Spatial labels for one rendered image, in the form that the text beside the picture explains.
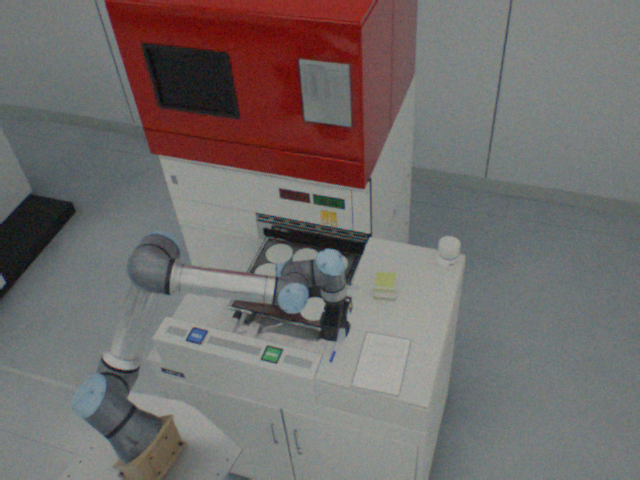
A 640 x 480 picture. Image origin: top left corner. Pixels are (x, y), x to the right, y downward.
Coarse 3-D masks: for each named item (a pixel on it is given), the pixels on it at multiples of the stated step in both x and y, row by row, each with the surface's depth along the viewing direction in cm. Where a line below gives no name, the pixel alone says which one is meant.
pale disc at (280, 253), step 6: (276, 246) 245; (282, 246) 245; (288, 246) 244; (270, 252) 243; (276, 252) 242; (282, 252) 242; (288, 252) 242; (270, 258) 240; (276, 258) 240; (282, 258) 240; (288, 258) 240
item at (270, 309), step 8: (272, 240) 247; (280, 240) 247; (264, 248) 244; (296, 248) 243; (312, 248) 243; (320, 248) 242; (264, 256) 241; (344, 256) 239; (256, 264) 239; (312, 288) 229; (312, 296) 226; (320, 296) 226; (240, 304) 226; (248, 304) 226; (256, 304) 225; (264, 304) 225; (272, 304) 225; (264, 312) 223; (272, 312) 222; (280, 312) 222; (296, 320) 219; (304, 320) 219; (312, 320) 219; (320, 320) 219
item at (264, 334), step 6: (240, 324) 222; (240, 330) 220; (264, 330) 219; (258, 336) 218; (264, 336) 218; (270, 336) 218; (276, 336) 217; (282, 336) 217; (288, 336) 217; (276, 342) 216; (282, 342) 216; (288, 342) 215; (294, 342) 215; (300, 342) 215; (306, 342) 215; (312, 342) 215; (300, 348) 213; (306, 348) 213; (312, 348) 213
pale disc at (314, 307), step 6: (312, 300) 225; (318, 300) 225; (306, 306) 223; (312, 306) 223; (318, 306) 223; (306, 312) 221; (312, 312) 221; (318, 312) 221; (306, 318) 220; (312, 318) 219; (318, 318) 219
